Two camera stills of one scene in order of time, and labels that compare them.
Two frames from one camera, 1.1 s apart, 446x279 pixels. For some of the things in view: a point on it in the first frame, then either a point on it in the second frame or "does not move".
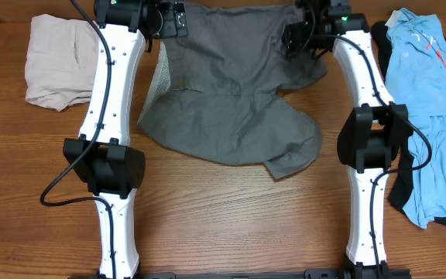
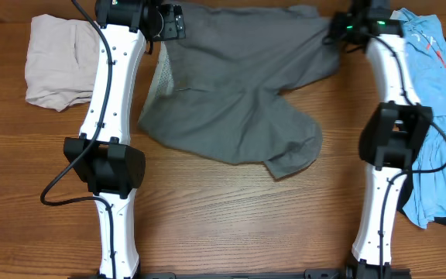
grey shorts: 215,94 does not move
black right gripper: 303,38 → 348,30
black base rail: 311,273 does not move
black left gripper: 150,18 does not move
